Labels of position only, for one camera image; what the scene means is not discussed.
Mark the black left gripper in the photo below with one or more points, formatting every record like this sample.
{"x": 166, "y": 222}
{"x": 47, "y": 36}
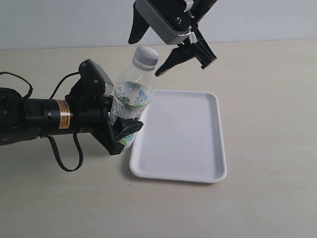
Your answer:
{"x": 91, "y": 115}

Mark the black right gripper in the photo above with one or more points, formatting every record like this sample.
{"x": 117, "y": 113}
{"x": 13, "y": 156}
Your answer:
{"x": 195, "y": 46}

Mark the clear plastic drink bottle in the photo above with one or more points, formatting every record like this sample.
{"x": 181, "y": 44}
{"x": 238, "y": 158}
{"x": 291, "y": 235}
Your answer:
{"x": 132, "y": 92}

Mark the white bottle cap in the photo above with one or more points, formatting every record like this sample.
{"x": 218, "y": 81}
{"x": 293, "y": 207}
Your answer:
{"x": 145, "y": 58}

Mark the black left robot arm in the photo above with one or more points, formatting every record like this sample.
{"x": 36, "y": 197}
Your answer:
{"x": 26, "y": 119}

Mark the white rectangular plastic tray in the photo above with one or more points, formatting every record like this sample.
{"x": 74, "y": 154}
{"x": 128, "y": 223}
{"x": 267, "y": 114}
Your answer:
{"x": 181, "y": 139}

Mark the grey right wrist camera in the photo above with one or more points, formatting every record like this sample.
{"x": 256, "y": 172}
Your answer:
{"x": 169, "y": 19}

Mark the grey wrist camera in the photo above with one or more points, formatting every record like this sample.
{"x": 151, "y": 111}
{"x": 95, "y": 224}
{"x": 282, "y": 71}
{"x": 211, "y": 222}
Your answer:
{"x": 95, "y": 81}
{"x": 169, "y": 19}

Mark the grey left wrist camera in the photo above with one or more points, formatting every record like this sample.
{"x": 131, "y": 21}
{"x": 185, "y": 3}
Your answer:
{"x": 95, "y": 81}

